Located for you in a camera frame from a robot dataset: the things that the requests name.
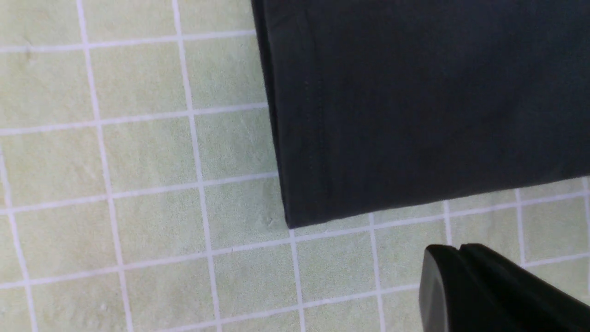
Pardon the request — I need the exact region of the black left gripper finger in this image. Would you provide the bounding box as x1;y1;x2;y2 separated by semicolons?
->
419;243;590;332

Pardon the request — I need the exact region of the light green checkered tablecloth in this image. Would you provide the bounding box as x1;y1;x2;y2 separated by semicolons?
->
0;0;589;332

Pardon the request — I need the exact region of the dark gray long-sleeved shirt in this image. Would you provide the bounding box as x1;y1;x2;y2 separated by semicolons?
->
252;0;590;229

